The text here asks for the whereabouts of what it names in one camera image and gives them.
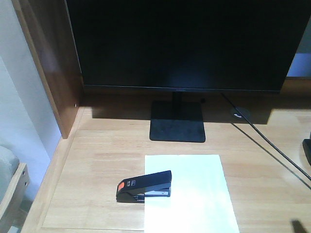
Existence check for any black orange stapler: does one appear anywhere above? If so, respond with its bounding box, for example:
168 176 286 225
116 170 172 203

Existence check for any white paper sheet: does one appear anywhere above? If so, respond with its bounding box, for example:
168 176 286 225
144 155 239 233

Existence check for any wooden desk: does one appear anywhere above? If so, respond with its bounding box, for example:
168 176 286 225
13 0 311 233

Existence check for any black computer monitor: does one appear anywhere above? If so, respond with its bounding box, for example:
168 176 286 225
67 0 311 142

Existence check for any black keyboard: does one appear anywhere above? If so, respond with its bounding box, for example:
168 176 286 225
302 137 311 165

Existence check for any beige wooden chair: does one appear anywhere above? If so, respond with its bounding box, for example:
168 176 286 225
0 146 30 233

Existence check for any black monitor cable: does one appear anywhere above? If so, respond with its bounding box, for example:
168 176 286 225
221 92 311 183

